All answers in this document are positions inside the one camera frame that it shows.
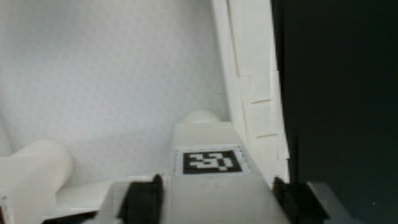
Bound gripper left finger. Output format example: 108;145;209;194
97;174;163;224

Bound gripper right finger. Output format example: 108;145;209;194
271;177;362;224

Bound white desk top tray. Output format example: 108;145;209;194
0;0;241;218

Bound white front rail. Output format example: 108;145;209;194
209;0;289;183

